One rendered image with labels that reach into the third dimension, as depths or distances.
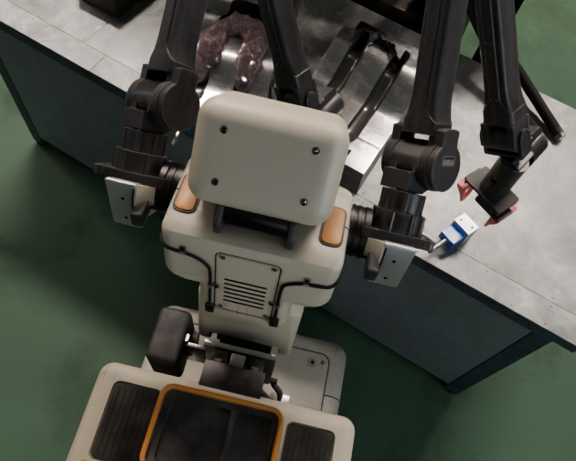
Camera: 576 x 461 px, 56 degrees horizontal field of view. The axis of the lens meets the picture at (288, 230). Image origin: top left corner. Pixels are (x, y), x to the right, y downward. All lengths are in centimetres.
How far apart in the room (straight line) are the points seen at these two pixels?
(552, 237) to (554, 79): 176
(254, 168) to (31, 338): 153
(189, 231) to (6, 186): 172
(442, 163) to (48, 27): 124
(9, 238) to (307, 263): 170
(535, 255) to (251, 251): 86
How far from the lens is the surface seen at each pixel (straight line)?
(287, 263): 79
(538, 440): 224
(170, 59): 91
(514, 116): 108
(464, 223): 136
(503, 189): 119
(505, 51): 103
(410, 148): 89
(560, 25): 352
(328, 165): 73
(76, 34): 174
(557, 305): 144
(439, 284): 151
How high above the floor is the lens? 194
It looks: 61 degrees down
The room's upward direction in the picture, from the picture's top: 12 degrees clockwise
